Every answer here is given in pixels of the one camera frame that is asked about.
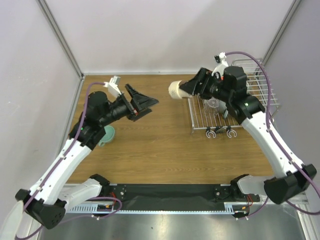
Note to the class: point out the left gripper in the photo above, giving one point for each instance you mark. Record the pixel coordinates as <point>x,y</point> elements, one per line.
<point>141,102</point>

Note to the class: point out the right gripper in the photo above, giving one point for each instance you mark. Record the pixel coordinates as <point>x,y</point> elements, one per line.
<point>202,81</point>

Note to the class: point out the small steel cup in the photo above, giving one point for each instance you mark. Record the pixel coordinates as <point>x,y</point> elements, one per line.
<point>176,93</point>

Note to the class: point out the clear glass tumbler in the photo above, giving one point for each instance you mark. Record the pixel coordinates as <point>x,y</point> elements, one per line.
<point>211,106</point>

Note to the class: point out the teal small cup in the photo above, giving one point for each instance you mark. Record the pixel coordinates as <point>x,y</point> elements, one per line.
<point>109,135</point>

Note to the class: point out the grey metallic cup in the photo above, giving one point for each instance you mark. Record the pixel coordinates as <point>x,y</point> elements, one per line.
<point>222,109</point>

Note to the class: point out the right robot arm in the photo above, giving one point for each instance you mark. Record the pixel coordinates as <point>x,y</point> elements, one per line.
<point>291,176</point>

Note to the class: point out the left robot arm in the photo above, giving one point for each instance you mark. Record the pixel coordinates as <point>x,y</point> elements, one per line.
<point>44,201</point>

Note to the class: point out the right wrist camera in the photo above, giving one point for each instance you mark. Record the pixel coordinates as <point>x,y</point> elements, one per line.
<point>221,60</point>

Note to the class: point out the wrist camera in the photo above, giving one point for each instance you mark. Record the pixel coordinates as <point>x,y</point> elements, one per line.
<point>113,87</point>
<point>221,60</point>

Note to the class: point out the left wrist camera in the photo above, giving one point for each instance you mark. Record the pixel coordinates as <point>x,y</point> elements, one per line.
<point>113,87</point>

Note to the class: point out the metal wire dish rack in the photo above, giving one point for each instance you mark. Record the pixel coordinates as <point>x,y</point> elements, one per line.
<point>256,86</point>

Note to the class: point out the aluminium front rail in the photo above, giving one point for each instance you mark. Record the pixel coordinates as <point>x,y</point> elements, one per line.
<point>175,207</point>

